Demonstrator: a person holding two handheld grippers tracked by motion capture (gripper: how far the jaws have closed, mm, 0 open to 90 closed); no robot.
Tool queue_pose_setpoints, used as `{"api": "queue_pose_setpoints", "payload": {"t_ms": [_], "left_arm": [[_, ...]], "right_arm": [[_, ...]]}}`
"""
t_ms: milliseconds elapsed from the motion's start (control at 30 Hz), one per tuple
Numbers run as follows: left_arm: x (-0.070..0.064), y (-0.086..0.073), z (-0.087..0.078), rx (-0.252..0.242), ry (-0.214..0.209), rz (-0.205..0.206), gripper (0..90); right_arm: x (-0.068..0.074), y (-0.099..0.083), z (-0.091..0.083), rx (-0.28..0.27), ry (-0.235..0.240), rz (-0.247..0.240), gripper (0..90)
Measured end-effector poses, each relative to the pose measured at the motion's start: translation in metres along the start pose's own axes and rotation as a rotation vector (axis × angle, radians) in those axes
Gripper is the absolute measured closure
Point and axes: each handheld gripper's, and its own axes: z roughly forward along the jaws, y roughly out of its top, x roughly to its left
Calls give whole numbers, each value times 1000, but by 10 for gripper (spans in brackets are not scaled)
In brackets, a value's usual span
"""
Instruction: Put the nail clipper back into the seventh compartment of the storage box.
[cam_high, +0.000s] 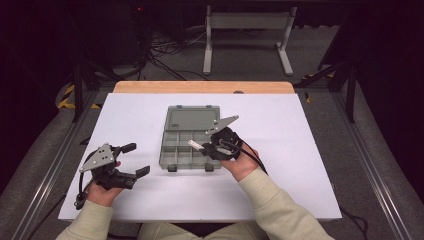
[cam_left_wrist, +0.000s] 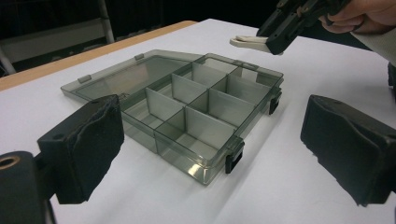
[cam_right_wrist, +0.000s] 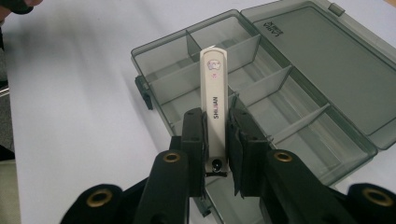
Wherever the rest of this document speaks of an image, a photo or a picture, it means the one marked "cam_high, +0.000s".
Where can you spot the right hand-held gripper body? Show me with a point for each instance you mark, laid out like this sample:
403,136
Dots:
225,143

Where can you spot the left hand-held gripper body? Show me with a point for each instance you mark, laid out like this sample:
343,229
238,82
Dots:
108,178

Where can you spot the grey transparent compartment box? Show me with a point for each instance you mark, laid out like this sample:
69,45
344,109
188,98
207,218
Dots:
181,140

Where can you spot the person's left hand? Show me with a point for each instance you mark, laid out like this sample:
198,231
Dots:
101,196

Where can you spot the person's right hand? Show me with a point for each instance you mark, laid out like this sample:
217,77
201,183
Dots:
241,165

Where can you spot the white board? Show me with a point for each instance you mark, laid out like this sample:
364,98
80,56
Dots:
133,113

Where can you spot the wooden table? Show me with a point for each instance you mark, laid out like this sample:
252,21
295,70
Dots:
200,87

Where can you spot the person's legs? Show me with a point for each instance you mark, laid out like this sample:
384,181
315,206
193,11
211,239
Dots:
166,231

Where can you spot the yellow black hazard tape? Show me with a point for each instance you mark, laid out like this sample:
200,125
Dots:
65,105

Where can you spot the black tripod stand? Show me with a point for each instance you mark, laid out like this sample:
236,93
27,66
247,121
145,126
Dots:
78,83
350,86

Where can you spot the grey metal stand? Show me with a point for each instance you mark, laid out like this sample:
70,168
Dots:
208,50

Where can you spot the aluminium floor rail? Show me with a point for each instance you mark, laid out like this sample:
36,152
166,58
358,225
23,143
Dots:
373,160
50,173

